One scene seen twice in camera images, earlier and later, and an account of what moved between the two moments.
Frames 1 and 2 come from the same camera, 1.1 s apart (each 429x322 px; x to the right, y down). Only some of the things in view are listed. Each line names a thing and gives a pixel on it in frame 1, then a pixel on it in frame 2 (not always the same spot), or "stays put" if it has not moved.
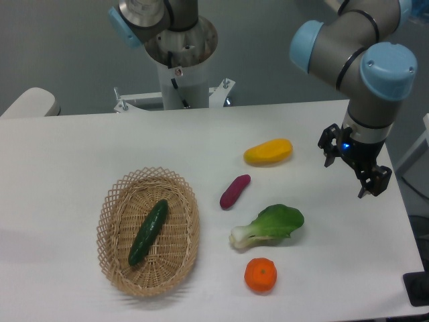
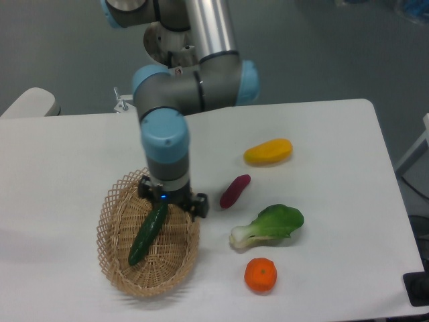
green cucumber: (146, 235) stays put
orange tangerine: (261, 274) stays put
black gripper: (361, 155) → (200, 208)
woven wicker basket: (125, 206) stays put
